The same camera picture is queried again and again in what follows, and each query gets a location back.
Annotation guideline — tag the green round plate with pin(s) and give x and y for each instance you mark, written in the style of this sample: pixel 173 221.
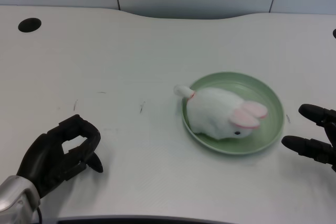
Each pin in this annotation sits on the green round plate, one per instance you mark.
pixel 262 98

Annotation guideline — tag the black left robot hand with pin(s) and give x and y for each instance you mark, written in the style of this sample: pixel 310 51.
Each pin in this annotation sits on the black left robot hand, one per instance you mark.
pixel 52 150

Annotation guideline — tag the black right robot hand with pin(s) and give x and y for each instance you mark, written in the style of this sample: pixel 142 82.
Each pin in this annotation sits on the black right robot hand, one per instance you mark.
pixel 319 134

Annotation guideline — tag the white plush rabbit doll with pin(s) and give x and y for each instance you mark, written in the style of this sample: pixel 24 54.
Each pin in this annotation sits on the white plush rabbit doll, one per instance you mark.
pixel 220 113

